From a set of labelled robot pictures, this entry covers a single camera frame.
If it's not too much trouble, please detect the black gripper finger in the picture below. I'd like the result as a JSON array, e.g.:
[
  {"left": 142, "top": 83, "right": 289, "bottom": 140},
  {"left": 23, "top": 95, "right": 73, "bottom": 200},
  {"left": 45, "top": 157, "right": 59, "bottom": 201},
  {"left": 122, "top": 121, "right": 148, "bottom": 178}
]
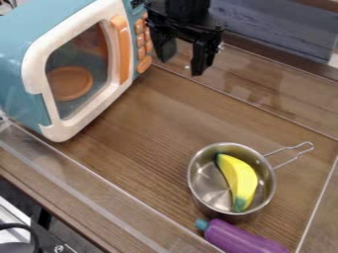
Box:
[
  {"left": 152, "top": 26, "right": 177, "bottom": 62},
  {"left": 190, "top": 40, "right": 217, "bottom": 76}
]

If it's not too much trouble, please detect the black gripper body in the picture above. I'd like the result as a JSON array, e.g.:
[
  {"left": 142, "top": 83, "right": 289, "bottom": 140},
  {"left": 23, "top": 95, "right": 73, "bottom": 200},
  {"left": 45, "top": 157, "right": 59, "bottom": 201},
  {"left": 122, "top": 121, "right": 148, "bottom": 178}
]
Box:
[{"left": 146, "top": 0, "right": 224, "bottom": 50}]

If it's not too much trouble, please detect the yellow toy banana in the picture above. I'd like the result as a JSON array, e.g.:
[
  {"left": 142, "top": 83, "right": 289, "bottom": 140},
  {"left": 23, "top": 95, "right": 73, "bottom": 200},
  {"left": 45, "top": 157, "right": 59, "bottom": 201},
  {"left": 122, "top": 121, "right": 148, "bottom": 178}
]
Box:
[{"left": 216, "top": 153, "right": 260, "bottom": 212}]

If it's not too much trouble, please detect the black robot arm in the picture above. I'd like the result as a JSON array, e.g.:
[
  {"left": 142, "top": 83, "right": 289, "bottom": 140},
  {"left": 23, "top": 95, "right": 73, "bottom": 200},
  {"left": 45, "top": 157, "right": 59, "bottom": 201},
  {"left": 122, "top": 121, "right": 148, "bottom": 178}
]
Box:
[{"left": 146, "top": 0, "right": 224, "bottom": 76}]

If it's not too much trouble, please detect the blue toy microwave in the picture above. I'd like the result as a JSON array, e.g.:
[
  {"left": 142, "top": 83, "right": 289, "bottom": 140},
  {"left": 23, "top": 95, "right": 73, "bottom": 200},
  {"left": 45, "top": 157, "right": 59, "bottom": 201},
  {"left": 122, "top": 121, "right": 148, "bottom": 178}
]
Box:
[{"left": 0, "top": 0, "right": 153, "bottom": 142}]

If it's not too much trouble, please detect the blue grey sofa background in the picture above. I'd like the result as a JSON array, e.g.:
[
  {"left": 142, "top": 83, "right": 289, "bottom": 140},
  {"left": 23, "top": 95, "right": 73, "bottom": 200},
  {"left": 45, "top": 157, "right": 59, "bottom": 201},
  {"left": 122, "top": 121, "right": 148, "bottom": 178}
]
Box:
[{"left": 209, "top": 0, "right": 338, "bottom": 63}]

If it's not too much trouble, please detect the orange microwave turntable plate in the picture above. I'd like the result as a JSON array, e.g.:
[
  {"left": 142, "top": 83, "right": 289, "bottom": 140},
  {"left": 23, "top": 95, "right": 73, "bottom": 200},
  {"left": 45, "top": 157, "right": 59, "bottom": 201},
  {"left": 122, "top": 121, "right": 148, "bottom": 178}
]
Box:
[{"left": 49, "top": 66, "right": 94, "bottom": 101}]

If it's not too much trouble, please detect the purple toy eggplant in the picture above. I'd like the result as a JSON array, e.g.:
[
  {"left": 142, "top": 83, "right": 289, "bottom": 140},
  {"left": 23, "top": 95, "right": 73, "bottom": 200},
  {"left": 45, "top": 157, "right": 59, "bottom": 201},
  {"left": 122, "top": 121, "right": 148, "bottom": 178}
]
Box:
[{"left": 196, "top": 218, "right": 289, "bottom": 253}]

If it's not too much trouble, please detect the silver pot with wire handle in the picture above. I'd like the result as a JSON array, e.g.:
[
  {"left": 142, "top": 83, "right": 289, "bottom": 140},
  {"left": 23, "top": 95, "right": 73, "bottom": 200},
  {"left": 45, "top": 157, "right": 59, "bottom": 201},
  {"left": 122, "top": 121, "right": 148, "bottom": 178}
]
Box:
[{"left": 188, "top": 141, "right": 315, "bottom": 223}]

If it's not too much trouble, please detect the black cable bottom left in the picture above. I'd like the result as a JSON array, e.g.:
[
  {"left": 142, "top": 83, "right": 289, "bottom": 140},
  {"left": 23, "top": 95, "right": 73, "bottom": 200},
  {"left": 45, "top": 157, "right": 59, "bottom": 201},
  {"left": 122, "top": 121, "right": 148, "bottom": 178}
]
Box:
[{"left": 0, "top": 223, "right": 41, "bottom": 253}]

